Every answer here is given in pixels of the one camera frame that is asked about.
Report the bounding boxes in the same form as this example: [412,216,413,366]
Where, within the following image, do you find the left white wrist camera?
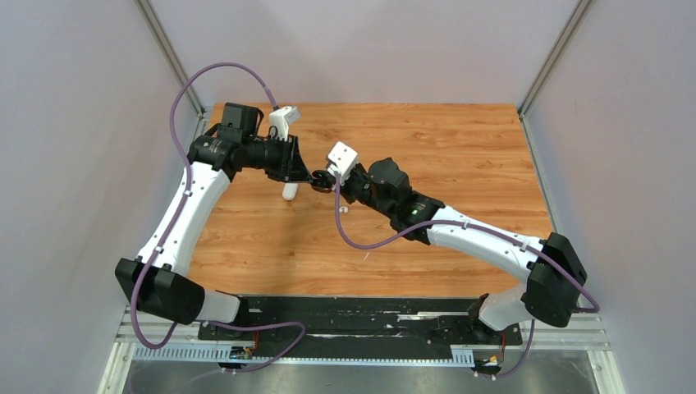
[268,106,300,140]

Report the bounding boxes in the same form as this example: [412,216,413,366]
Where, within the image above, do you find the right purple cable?
[332,173,601,381]

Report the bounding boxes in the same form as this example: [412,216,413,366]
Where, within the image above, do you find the white earbud charging case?
[282,183,299,201]

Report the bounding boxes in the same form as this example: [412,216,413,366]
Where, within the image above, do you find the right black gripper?
[326,165,394,219]

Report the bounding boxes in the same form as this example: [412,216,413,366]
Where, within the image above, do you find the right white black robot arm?
[314,158,587,343]

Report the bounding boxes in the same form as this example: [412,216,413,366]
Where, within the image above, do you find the aluminium frame post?
[517,0,594,120]
[134,0,205,118]

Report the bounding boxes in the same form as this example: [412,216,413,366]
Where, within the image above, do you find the right aluminium frame post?
[517,0,594,120]

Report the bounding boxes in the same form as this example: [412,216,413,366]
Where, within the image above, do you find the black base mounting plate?
[198,296,523,356]

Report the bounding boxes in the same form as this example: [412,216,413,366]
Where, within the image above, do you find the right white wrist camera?
[326,141,359,183]

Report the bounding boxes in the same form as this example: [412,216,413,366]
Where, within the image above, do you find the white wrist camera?
[326,141,359,183]
[268,106,300,140]

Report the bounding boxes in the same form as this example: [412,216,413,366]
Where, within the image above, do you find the purple cable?
[129,62,307,376]
[332,173,601,381]

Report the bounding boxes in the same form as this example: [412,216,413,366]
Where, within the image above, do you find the grey slotted cable duct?
[132,344,475,368]

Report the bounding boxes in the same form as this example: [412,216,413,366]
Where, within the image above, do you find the black earbud charging case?
[310,170,331,193]

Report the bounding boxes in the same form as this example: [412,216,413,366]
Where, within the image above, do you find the left aluminium frame post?
[134,0,205,118]

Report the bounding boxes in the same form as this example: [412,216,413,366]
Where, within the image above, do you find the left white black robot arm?
[115,103,312,339]

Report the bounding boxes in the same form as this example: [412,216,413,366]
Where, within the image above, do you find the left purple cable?
[129,62,307,376]

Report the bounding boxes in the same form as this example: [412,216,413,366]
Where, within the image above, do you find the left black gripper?
[243,132,314,183]

